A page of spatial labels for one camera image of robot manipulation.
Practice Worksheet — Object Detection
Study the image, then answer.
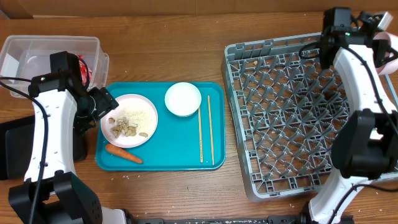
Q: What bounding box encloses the orange carrot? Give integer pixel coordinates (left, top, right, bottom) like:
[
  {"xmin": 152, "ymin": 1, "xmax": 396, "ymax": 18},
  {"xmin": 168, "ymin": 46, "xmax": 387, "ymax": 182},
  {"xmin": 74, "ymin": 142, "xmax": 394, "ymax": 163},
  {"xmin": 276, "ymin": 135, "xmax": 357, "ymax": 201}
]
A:
[{"xmin": 105, "ymin": 144, "xmax": 143, "ymax": 164}]

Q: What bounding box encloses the clear plastic bin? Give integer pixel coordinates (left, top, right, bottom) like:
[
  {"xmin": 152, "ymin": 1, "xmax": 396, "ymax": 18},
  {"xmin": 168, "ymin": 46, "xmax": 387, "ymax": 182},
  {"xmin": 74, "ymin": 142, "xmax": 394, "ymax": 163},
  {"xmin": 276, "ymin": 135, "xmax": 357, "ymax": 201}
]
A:
[{"xmin": 1, "ymin": 35, "xmax": 109, "ymax": 94}]

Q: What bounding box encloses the teal serving tray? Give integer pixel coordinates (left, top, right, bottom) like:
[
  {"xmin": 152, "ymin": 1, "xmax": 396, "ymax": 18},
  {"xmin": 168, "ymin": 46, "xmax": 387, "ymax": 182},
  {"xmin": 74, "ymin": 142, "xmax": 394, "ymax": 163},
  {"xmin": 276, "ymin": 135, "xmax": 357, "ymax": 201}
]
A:
[{"xmin": 96, "ymin": 82, "xmax": 226, "ymax": 171}]

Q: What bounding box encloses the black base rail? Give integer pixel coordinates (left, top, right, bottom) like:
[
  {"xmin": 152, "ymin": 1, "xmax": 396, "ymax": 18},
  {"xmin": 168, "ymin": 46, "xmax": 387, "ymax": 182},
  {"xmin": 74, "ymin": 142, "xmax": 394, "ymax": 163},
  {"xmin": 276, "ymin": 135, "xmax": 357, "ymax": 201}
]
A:
[{"xmin": 130, "ymin": 213, "xmax": 316, "ymax": 224}]

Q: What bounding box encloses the pile of peanut shells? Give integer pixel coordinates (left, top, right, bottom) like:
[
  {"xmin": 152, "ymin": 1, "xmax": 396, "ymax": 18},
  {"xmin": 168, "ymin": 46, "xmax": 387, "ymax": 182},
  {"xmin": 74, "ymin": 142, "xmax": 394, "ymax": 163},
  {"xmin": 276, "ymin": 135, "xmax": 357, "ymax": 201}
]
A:
[{"xmin": 108, "ymin": 118, "xmax": 149, "ymax": 139}]

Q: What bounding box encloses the black plastic tray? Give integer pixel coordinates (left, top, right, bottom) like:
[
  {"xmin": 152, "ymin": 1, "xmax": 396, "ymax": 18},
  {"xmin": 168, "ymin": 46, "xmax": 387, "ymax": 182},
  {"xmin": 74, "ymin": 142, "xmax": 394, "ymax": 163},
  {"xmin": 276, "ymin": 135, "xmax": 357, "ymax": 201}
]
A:
[{"xmin": 0, "ymin": 114, "xmax": 88, "ymax": 181}]

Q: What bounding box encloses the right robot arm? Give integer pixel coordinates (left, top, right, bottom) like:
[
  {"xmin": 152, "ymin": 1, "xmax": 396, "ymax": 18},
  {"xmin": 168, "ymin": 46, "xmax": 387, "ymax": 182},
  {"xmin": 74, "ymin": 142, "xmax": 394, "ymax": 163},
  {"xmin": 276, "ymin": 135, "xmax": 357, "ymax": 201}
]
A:
[{"xmin": 303, "ymin": 7, "xmax": 397, "ymax": 223}]

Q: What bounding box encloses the red snack wrapper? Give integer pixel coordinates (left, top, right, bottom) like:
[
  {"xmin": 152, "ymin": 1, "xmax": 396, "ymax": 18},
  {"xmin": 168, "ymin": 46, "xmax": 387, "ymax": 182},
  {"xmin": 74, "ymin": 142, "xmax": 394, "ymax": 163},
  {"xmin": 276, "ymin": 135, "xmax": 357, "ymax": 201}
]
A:
[{"xmin": 78, "ymin": 55, "xmax": 92, "ymax": 88}]

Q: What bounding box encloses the white bowl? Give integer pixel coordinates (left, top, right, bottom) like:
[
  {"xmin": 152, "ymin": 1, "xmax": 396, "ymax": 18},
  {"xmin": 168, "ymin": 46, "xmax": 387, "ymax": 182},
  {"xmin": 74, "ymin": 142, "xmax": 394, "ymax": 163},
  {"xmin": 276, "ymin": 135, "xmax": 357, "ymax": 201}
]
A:
[{"xmin": 165, "ymin": 82, "xmax": 201, "ymax": 117}]

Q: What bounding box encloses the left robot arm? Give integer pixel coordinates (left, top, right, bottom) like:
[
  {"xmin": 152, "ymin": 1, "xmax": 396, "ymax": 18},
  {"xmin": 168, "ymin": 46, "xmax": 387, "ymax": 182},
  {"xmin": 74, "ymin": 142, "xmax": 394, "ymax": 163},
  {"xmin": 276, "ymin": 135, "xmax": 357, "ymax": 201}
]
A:
[{"xmin": 9, "ymin": 51, "xmax": 134, "ymax": 223}]

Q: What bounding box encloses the pink round plate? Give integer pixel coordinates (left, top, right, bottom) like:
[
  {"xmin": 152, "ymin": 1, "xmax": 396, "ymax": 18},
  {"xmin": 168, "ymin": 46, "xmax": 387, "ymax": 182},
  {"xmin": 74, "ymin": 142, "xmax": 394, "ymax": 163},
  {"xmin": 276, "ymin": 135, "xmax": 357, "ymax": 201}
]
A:
[{"xmin": 100, "ymin": 94, "xmax": 158, "ymax": 148}]

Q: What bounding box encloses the pink bowl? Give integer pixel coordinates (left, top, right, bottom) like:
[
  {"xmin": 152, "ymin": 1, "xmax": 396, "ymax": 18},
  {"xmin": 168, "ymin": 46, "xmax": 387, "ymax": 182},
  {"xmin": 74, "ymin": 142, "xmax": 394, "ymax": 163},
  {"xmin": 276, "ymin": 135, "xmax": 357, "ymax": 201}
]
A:
[{"xmin": 374, "ymin": 32, "xmax": 397, "ymax": 75}]

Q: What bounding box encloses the grey dishwasher rack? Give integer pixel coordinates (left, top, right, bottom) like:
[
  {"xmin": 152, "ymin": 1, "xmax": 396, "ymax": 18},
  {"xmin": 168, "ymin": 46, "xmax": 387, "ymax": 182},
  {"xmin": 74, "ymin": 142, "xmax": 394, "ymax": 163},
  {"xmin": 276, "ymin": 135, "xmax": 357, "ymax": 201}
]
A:
[{"xmin": 221, "ymin": 30, "xmax": 398, "ymax": 202}]

